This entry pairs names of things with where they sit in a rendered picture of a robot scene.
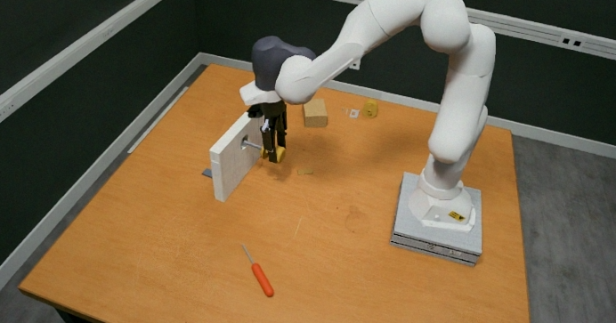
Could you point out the orange-handled screwdriver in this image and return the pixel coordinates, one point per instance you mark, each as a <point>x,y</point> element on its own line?
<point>263,281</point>

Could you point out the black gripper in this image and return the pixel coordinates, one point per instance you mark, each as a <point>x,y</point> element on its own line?
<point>275,118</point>

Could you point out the beige wooden door panel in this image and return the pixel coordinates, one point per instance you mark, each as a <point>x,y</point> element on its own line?
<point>235,158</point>

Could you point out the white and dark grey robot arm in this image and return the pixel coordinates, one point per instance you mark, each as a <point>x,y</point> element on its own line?
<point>439,193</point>

